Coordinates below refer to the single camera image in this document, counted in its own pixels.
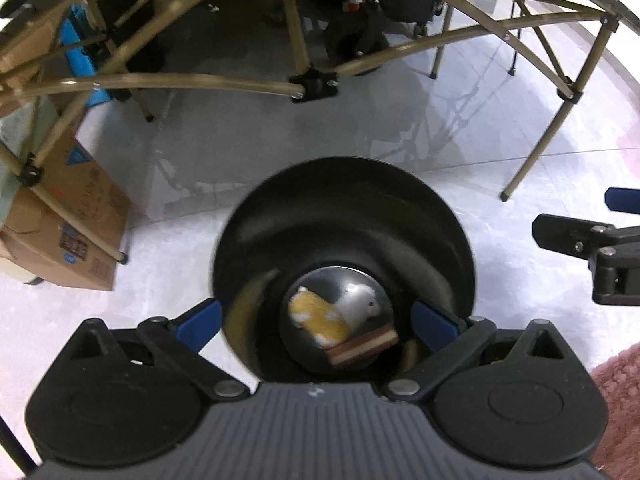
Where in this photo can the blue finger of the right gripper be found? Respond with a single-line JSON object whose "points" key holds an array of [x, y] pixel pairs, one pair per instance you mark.
{"points": [[622, 199]]}

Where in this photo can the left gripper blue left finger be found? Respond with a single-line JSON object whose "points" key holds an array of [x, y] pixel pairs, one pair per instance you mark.
{"points": [[198, 325]]}

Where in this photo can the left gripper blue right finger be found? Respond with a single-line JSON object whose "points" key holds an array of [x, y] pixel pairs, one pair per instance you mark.
{"points": [[435, 327]]}

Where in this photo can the red layered sponge block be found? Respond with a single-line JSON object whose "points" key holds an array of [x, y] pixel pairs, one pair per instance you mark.
{"points": [[363, 346]]}

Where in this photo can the yellow plush hamster toy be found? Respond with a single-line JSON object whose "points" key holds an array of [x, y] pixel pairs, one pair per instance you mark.
{"points": [[331, 323]]}

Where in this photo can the black round trash bin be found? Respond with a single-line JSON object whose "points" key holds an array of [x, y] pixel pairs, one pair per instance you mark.
{"points": [[363, 235]]}

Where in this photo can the cardboard bin with green liner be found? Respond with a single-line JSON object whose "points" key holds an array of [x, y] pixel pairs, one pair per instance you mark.
{"points": [[33, 235]]}

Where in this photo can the olive folding slat table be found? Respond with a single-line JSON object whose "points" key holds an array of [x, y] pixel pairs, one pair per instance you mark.
{"points": [[506, 106]]}

